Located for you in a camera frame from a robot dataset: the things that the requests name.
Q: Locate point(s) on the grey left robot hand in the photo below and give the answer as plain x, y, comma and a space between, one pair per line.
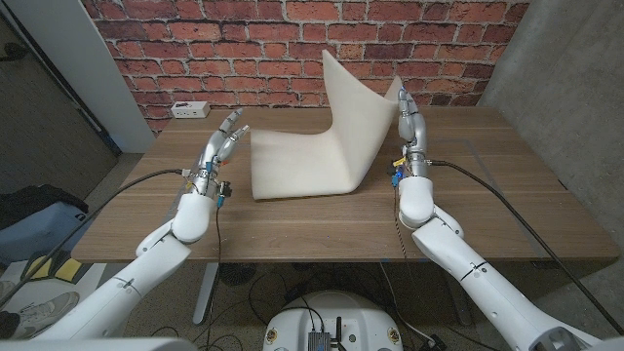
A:
214, 156

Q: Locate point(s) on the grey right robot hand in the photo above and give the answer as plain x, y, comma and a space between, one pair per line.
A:
412, 131

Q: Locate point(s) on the cream memory foam sheet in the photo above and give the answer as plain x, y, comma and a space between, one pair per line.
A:
322, 156

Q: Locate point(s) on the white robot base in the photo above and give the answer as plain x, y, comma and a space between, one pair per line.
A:
361, 317

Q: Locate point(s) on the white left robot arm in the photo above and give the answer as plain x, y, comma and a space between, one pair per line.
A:
146, 273

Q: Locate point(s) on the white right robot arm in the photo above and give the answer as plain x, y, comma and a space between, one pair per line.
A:
463, 263

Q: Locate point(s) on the white power strip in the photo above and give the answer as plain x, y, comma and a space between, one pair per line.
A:
190, 110

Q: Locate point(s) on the red brick printed backdrop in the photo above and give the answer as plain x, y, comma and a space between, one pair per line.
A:
244, 49

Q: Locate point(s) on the black round floor fan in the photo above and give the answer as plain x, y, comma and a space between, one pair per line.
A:
239, 274

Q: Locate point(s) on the white table leg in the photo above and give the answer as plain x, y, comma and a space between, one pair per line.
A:
207, 292

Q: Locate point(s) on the white floor mat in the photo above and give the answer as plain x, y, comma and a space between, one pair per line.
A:
92, 274

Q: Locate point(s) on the yellow and black foot pedal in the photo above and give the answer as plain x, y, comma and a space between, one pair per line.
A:
66, 269

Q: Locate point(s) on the black cloth bag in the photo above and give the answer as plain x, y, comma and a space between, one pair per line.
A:
29, 200

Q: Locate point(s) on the grey electronics box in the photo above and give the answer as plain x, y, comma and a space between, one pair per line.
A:
319, 341

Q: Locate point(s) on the black antenna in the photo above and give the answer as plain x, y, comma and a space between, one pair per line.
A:
338, 331

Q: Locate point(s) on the white robot torso edge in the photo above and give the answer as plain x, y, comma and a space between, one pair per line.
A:
97, 345

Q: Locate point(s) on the white door frame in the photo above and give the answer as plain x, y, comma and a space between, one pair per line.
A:
88, 63

